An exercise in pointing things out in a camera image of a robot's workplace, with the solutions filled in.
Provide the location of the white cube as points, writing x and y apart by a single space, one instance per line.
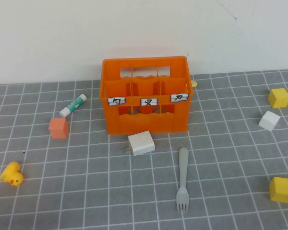
268 121

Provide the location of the yellow cube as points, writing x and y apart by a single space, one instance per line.
279 98
281 190

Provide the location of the white paper label spoon character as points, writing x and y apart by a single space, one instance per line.
116 101

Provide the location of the white paper label fork character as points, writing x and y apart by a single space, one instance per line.
148 102

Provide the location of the yellow plastic knife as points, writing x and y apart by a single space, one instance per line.
194 83

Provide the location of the salmon orange block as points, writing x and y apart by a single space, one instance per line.
58 129

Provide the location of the yellow rubber duck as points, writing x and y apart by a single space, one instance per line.
12 175

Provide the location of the white green glue stick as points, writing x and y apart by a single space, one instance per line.
73 106

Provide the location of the grey checked tablecloth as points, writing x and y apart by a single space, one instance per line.
230 155

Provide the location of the white power adapter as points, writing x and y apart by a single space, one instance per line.
142 143

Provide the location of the orange plastic cutlery holder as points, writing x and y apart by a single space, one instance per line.
143 124

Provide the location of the grey plastic fork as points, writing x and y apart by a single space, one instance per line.
183 167

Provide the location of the white paper label knife character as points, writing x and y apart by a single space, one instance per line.
179 97

